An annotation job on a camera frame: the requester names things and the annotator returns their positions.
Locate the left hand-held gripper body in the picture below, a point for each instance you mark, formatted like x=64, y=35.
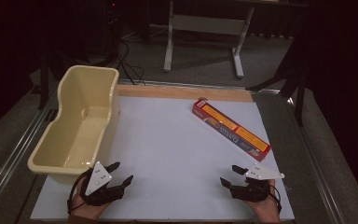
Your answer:
x=98, y=179

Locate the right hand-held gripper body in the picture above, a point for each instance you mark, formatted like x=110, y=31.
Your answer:
x=256, y=183

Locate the person's right hand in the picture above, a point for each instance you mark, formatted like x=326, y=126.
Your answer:
x=265, y=210

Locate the person's left hand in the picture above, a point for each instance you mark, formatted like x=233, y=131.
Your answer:
x=88, y=210

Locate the long red wrap box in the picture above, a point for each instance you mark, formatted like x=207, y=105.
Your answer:
x=230, y=128

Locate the white table mat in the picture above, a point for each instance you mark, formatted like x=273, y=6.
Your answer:
x=167, y=149

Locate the cream plastic bin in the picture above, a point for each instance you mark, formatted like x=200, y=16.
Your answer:
x=80, y=124

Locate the wooden board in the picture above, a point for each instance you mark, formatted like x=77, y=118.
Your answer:
x=180, y=92

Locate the black stand legs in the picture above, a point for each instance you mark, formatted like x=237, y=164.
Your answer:
x=292, y=87

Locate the metal table rail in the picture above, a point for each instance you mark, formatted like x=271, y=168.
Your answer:
x=199, y=84
x=15, y=155
x=317, y=168

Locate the black stand post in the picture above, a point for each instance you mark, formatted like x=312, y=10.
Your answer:
x=43, y=84

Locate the white metal table frame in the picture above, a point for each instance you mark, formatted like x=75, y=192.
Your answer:
x=205, y=25

